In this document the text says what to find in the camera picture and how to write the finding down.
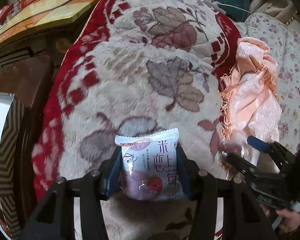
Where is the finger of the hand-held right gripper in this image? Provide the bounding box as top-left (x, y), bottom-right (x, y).
top-left (247, 135), bottom-right (298, 174)
top-left (226, 152), bottom-right (259, 180)

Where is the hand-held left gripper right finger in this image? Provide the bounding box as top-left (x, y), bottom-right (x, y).
top-left (176, 145), bottom-right (275, 240)

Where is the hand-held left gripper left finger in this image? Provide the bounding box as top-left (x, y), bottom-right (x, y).
top-left (20, 146), bottom-right (123, 240)

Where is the white strawberry snack packet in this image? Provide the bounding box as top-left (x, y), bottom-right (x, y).
top-left (114, 128), bottom-right (188, 202)

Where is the chevron patterned cushion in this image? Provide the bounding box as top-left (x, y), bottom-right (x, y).
top-left (0, 92), bottom-right (28, 240)

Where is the person's right hand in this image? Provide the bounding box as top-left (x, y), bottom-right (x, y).
top-left (275, 206), bottom-right (300, 233)

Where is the pink fringed satin quilt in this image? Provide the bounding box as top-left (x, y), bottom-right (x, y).
top-left (219, 37), bottom-right (283, 153)

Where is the floral bedsheet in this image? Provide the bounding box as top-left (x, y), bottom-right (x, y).
top-left (234, 12), bottom-right (300, 155)

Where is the floral fleece blanket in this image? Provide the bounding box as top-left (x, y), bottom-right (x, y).
top-left (31, 0), bottom-right (242, 240)

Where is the beige cushion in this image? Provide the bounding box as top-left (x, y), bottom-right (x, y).
top-left (250, 0), bottom-right (298, 25)

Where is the teal bag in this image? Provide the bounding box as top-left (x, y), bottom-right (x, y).
top-left (217, 0), bottom-right (250, 22)

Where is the wooden table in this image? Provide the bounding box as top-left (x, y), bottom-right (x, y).
top-left (0, 0), bottom-right (120, 55)

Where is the red box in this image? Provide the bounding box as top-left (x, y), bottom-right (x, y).
top-left (0, 5), bottom-right (14, 25)

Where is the white cable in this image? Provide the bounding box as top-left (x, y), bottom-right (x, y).
top-left (210, 1), bottom-right (250, 15)

